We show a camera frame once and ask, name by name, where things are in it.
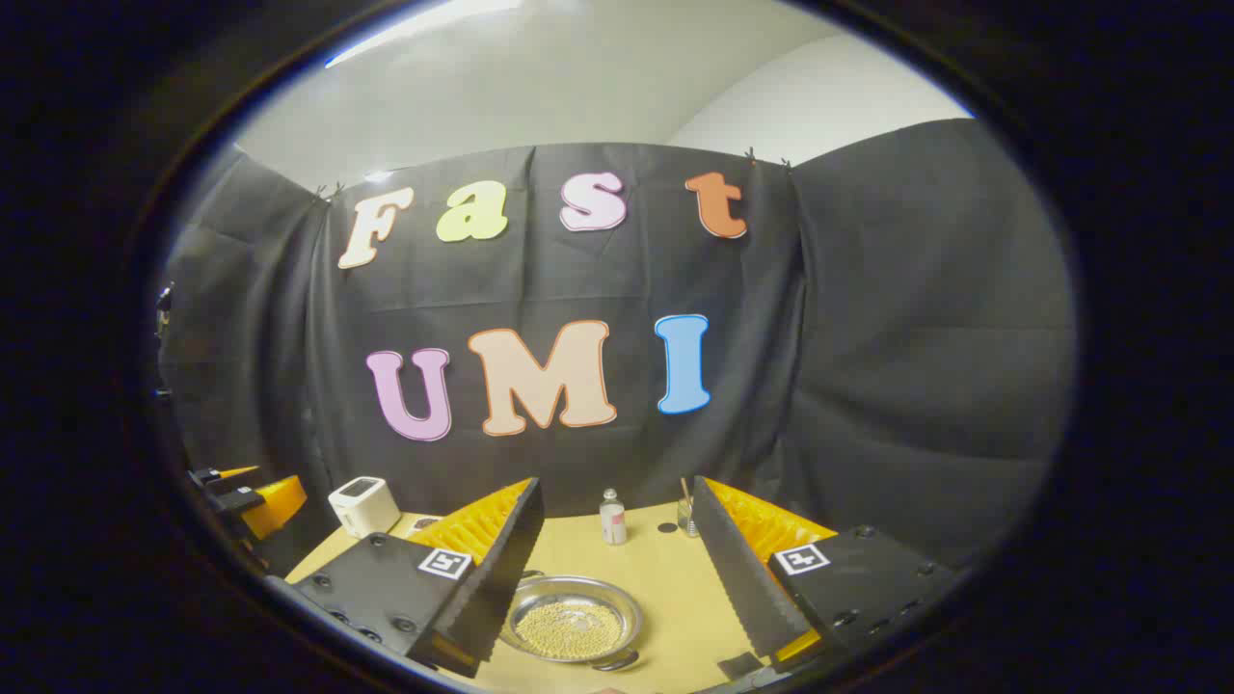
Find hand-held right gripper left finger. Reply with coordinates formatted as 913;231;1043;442
265;476;546;679

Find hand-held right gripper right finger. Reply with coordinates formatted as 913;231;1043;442
691;475;965;676

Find steel pot with black handle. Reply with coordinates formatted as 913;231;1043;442
498;575;644;673

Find pile of yellow soybeans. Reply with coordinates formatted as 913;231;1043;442
516;601;625;661

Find white toaster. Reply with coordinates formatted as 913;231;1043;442
328;476;402;539

